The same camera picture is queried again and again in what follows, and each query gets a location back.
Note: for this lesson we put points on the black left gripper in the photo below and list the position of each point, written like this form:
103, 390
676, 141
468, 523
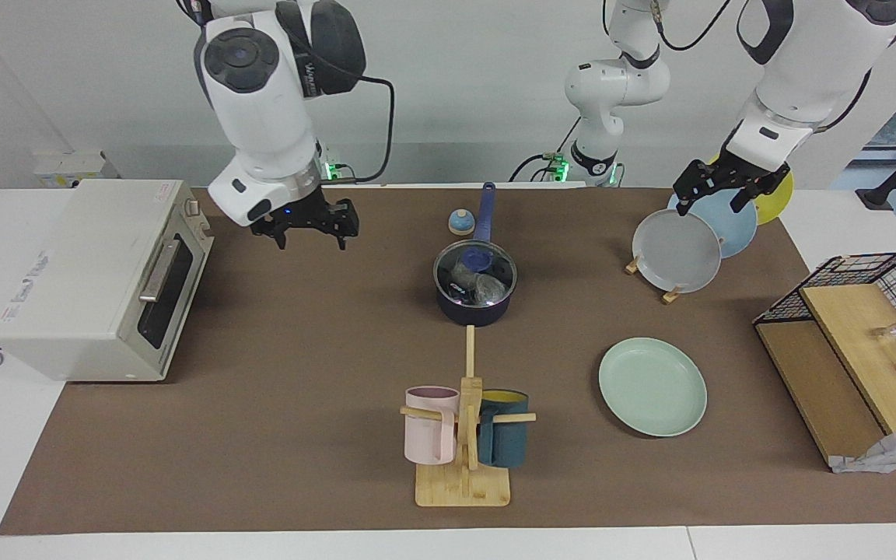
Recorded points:
736, 169

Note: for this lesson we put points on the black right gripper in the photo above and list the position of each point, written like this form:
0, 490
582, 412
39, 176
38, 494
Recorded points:
304, 214

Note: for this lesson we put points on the clear vermicelli bundle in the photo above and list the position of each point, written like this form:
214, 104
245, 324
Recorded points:
491, 289
463, 276

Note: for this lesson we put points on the glass lid blue knob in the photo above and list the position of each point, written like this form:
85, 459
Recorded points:
477, 257

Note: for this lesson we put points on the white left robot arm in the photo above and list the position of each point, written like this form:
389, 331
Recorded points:
798, 70

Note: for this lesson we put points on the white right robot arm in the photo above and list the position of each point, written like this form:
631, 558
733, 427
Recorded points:
261, 117

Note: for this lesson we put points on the light blue plate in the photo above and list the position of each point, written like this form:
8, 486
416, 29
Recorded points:
732, 225

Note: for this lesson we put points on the yellow plate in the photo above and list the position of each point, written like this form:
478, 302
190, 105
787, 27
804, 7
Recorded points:
775, 204

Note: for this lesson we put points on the grey plate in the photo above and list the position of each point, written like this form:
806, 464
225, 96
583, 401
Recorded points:
677, 250

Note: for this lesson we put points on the wooden plate rack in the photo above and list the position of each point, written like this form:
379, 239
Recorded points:
670, 295

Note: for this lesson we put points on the mint green plate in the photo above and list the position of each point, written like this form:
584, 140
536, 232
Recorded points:
650, 385

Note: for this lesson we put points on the dark blue saucepan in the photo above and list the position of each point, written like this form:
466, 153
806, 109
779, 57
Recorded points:
479, 315

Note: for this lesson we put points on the dark wooden board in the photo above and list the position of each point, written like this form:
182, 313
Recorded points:
813, 381

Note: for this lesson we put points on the pink mug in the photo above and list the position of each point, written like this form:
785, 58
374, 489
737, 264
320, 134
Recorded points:
428, 435

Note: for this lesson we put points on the brown table mat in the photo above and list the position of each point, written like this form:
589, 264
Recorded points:
261, 467

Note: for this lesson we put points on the white toaster oven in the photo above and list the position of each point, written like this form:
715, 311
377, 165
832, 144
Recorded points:
75, 280

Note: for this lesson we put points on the white power strip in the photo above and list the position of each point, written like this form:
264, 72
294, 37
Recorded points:
67, 167

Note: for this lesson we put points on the dark teal mug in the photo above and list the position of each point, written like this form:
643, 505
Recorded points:
504, 439

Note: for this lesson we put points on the wooden mug rack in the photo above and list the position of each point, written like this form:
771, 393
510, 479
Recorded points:
463, 486

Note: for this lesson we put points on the grey crumpled cloth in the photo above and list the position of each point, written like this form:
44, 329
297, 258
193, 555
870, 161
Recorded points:
895, 451

